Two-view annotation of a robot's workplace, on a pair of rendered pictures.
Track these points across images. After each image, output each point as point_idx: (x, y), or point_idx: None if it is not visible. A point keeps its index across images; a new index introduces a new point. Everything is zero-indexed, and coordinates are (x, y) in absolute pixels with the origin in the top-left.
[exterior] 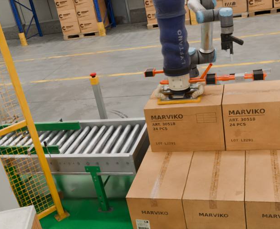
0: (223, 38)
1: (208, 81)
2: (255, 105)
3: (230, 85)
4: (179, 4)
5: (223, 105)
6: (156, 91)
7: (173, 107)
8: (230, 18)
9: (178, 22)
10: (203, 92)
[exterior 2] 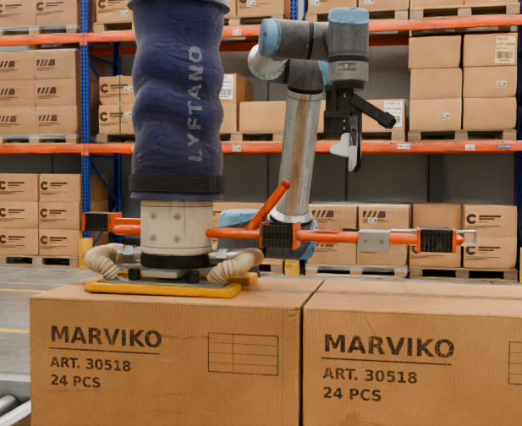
0: (332, 101)
1: (270, 237)
2: (421, 324)
3: (343, 281)
4: None
5: (306, 312)
6: (92, 249)
7: (132, 299)
8: (359, 35)
9: (196, 19)
10: (251, 286)
